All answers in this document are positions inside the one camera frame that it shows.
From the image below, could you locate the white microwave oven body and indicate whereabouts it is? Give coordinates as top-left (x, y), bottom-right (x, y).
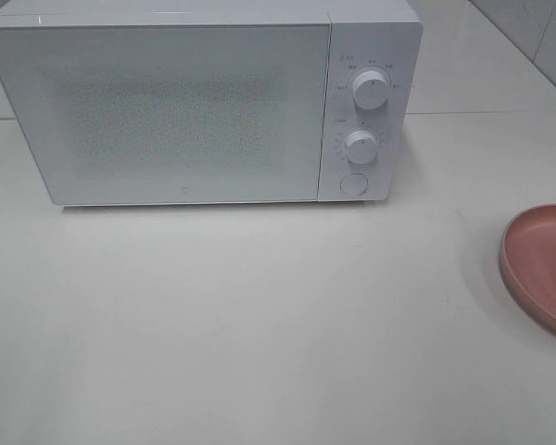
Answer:
top-left (0, 1), bottom-right (423, 205)

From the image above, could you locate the pink round plate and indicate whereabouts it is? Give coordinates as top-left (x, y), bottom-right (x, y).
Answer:
top-left (499, 204), bottom-right (556, 335)

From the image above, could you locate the white microwave door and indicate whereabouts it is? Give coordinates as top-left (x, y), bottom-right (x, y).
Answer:
top-left (0, 24), bottom-right (329, 206)

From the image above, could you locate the upper white power knob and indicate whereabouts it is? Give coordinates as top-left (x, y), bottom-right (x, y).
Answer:
top-left (352, 67), bottom-right (390, 110)

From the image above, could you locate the round white door release button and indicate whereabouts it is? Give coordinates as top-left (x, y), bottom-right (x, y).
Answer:
top-left (340, 173), bottom-right (368, 196)

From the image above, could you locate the lower white timer knob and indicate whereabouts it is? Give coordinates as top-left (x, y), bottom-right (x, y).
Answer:
top-left (344, 130), bottom-right (378, 165)

